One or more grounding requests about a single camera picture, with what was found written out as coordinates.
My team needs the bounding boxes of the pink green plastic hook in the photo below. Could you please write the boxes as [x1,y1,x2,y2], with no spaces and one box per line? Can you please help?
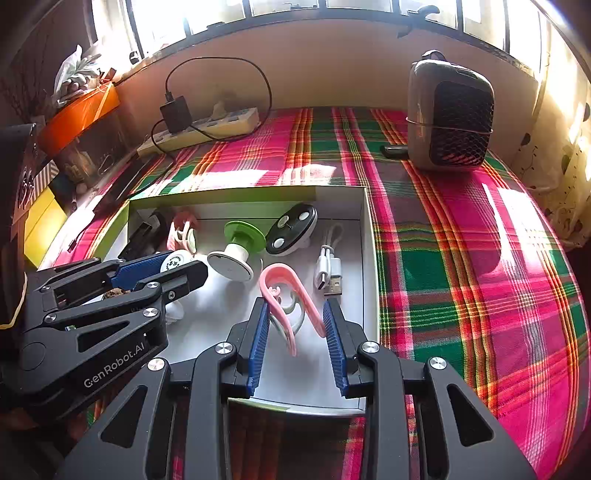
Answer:
[259,263,328,356]

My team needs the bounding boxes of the black rectangular device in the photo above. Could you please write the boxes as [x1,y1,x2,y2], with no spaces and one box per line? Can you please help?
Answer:
[119,210,169,261]

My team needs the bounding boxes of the yellow box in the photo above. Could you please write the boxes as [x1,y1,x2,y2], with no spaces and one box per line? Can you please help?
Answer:
[23,189,70,271]

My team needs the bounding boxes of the black flat phone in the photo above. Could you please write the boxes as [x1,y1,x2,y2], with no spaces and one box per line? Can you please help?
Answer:
[92,154,160,215]

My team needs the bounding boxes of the black charger adapter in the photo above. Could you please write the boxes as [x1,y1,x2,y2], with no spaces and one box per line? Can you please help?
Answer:
[159,95,192,134]

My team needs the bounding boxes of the orange box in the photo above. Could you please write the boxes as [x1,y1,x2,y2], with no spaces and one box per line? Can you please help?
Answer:
[37,84,121,155]

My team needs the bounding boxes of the clear plastic bag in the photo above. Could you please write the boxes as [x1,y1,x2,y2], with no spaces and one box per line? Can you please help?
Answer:
[53,44,116,100]

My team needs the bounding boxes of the black oval device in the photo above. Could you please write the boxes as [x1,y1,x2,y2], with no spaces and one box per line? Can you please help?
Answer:
[264,203,319,256]

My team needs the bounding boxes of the white round cap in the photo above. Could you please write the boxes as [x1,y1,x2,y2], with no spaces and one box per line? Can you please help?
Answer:
[161,250,195,278]

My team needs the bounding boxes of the white power strip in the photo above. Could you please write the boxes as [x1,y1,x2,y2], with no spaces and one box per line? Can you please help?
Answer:
[137,107,260,158]

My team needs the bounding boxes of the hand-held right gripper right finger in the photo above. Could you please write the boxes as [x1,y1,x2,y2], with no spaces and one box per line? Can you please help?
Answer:
[322,296,539,480]

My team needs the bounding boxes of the black charger cable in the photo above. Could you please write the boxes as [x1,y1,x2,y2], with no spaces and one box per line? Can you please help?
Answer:
[150,56,273,160]

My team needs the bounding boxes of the beige space heater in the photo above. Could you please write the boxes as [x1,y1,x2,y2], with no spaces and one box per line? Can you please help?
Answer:
[406,50,496,172]

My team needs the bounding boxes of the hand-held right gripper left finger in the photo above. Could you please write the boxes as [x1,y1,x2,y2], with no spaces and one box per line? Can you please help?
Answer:
[55,296,271,480]

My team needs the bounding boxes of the yellow cord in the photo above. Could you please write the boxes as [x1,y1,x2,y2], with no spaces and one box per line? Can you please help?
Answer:
[0,272,28,329]

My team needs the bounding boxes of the white usb cable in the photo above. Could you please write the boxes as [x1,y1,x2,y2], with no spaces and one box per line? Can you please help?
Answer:
[315,224,346,297]

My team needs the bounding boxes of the patterned cream curtain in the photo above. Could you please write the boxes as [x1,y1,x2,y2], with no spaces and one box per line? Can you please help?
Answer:
[510,0,591,250]

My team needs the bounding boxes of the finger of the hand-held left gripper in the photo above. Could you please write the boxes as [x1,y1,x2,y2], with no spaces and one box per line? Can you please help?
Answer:
[41,260,209,324]
[25,251,175,310]

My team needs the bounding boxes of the striped box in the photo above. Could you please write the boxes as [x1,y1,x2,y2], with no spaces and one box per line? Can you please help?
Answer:
[11,161,61,227]

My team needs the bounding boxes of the dried branches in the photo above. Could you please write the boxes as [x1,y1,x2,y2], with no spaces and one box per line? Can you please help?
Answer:
[0,28,56,125]

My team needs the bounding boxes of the pink plastic clip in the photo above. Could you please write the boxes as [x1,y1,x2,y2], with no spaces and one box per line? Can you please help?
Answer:
[167,210,200,254]

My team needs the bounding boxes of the green white cardboard box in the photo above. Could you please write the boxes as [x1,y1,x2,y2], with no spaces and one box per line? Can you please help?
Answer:
[90,186,382,418]

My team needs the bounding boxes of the window frame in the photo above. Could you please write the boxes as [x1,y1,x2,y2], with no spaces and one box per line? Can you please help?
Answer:
[88,0,541,75]

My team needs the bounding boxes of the green white suction holder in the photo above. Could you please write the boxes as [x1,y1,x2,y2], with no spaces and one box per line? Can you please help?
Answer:
[207,220,269,283]

